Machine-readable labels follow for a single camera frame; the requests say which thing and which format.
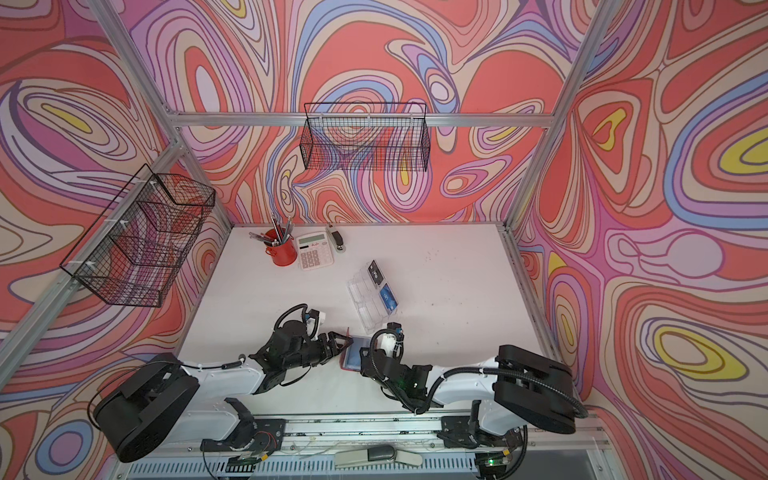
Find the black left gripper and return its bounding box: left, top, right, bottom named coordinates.
left=283, top=333, right=356, bottom=373

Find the red leather card holder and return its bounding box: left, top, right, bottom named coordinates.
left=340, top=336, right=371, bottom=372

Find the clear acrylic card stand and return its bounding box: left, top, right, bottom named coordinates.
left=347, top=261, right=398, bottom=334

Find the blue credit card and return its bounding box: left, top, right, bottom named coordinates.
left=379, top=284, right=398, bottom=314

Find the black VIP credit card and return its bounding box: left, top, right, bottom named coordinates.
left=367, top=260, right=384, bottom=287

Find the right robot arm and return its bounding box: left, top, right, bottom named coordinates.
left=360, top=345, right=588, bottom=449

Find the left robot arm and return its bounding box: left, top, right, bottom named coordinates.
left=88, top=320, right=353, bottom=463

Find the grey foot pedal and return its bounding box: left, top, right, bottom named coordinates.
left=333, top=445, right=424, bottom=469

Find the pink desk calculator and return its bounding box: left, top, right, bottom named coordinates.
left=295, top=231, right=334, bottom=271

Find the red metal pen bucket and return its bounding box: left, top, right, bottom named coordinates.
left=265, top=239, right=298, bottom=267

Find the grey black stapler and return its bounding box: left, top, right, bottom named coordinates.
left=327, top=224, right=346, bottom=253

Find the pens and pencils bunch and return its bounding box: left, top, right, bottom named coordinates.
left=249, top=214, right=294, bottom=247

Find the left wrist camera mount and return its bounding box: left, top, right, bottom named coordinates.
left=302, top=309, right=326, bottom=339

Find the black corrugated cable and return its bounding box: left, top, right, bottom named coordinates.
left=425, top=365, right=589, bottom=420

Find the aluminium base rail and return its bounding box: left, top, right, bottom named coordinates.
left=142, top=410, right=610, bottom=458

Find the black wire basket back wall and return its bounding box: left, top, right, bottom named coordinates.
left=299, top=100, right=431, bottom=172

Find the black wire basket wall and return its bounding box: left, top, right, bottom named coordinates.
left=299, top=100, right=431, bottom=172
left=59, top=165, right=216, bottom=308

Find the black wire basket left wall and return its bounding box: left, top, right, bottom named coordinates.
left=59, top=165, right=216, bottom=308

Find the aluminium frame post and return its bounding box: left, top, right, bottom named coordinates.
left=89, top=0, right=235, bottom=232

